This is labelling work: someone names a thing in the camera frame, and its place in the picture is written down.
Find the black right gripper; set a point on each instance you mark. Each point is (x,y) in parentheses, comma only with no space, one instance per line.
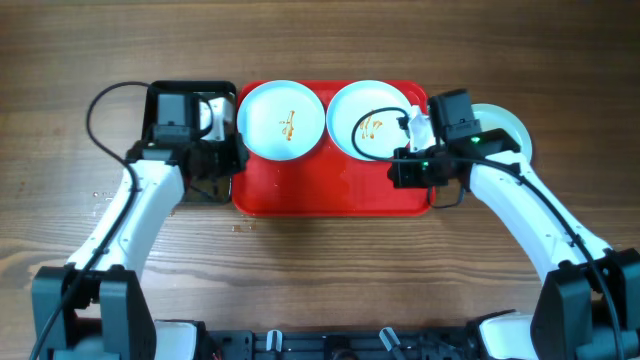
(404,175)

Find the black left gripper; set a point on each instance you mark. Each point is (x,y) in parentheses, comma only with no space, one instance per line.
(238,150)

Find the white plate front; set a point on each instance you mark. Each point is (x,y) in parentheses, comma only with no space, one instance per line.
(492,117)

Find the white plate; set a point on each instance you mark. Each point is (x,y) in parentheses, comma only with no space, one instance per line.
(281,120)
(492,117)
(376,134)

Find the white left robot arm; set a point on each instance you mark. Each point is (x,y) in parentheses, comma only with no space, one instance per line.
(93,306)

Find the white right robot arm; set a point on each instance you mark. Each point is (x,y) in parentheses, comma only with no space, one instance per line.
(588,307)

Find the black water basin tray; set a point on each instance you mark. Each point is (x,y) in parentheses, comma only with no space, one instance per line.
(218,109)

